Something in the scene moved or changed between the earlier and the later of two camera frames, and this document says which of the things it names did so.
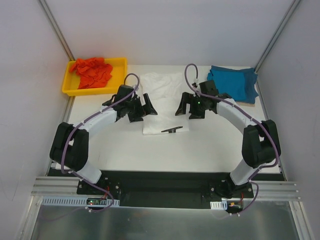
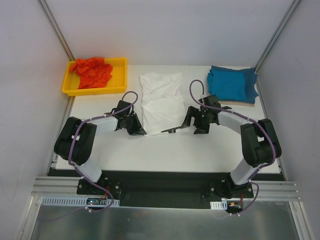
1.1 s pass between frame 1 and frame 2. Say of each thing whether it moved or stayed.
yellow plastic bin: stayed
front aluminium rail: stayed
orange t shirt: stayed
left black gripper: moved
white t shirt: stayed
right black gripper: moved
